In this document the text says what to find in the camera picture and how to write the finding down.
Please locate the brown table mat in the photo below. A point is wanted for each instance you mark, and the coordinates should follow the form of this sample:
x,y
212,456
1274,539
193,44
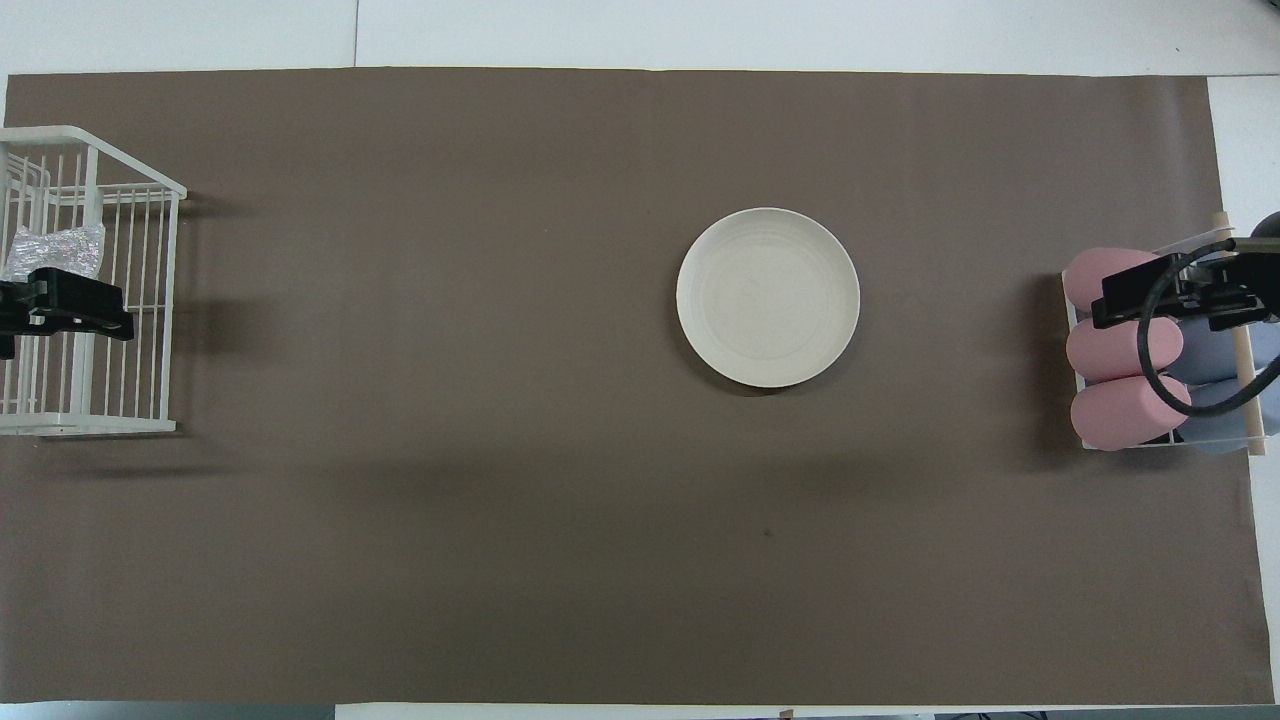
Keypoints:
x,y
500,400

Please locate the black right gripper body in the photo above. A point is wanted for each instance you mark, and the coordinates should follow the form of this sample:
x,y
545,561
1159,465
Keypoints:
x,y
1225,300

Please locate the cream round plate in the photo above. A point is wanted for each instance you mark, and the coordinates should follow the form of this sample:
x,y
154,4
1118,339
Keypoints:
x,y
768,297

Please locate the blue plastic cup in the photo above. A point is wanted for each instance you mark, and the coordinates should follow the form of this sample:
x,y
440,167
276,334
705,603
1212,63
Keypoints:
x,y
1208,352
1215,428

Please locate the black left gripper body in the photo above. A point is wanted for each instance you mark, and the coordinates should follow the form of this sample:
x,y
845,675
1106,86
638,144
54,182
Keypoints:
x,y
25,305

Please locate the white cup rack wooden rod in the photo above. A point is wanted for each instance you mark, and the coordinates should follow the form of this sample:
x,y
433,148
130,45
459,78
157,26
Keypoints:
x,y
1243,360

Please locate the pink plastic cup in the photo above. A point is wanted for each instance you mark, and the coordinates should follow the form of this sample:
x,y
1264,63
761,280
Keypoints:
x,y
1110,350
1115,415
1085,275

